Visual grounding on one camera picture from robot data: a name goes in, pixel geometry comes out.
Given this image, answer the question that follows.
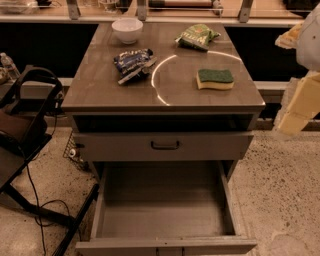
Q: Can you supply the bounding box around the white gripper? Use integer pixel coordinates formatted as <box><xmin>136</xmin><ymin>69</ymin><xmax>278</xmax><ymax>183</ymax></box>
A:
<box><xmin>275</xmin><ymin>3</ymin><xmax>320</xmax><ymax>136</ymax></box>

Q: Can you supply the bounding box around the green and yellow sponge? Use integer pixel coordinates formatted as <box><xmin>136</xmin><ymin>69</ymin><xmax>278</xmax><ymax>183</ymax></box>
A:
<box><xmin>196</xmin><ymin>69</ymin><xmax>234</xmax><ymax>90</ymax></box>

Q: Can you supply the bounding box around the grey drawer cabinet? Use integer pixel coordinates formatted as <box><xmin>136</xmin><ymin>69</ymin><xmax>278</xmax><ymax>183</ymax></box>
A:
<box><xmin>60</xmin><ymin>22</ymin><xmax>267</xmax><ymax>256</ymax></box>

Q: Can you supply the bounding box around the open bottom drawer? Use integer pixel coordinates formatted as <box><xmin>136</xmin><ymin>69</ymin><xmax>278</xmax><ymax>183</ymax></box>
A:
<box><xmin>76</xmin><ymin>161</ymin><xmax>257</xmax><ymax>256</ymax></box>

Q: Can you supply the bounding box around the green chip bag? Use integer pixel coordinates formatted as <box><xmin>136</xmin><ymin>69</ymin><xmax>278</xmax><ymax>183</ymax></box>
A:
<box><xmin>175</xmin><ymin>24</ymin><xmax>220</xmax><ymax>51</ymax></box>

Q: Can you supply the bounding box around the blue snack bag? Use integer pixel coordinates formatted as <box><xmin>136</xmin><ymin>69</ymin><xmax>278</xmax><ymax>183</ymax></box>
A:
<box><xmin>113</xmin><ymin>48</ymin><xmax>157</xmax><ymax>85</ymax></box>

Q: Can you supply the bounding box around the white bowl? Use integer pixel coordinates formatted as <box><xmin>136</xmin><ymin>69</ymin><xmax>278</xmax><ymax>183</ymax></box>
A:
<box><xmin>112</xmin><ymin>18</ymin><xmax>143</xmax><ymax>44</ymax></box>

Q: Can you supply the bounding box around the black chair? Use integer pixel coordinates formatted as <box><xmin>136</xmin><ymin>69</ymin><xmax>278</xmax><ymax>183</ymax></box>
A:
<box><xmin>0</xmin><ymin>65</ymin><xmax>99</xmax><ymax>256</ymax></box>

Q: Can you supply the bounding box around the clear plastic bottle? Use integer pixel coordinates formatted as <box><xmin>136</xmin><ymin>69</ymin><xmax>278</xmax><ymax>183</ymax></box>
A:
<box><xmin>0</xmin><ymin>52</ymin><xmax>20</xmax><ymax>80</ymax></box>

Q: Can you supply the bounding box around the closed drawer with handle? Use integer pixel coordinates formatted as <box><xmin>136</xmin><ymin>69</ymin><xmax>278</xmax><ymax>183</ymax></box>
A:
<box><xmin>73</xmin><ymin>132</ymin><xmax>253</xmax><ymax>162</ymax></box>

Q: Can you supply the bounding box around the wire basket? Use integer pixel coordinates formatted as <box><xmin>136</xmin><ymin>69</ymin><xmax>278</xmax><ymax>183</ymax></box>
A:
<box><xmin>63</xmin><ymin>133</ymin><xmax>89</xmax><ymax>172</ymax></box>

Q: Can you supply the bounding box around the black cable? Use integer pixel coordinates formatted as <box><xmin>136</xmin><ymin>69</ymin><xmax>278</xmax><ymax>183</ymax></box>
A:
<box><xmin>19</xmin><ymin>146</ymin><xmax>73</xmax><ymax>256</ymax></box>

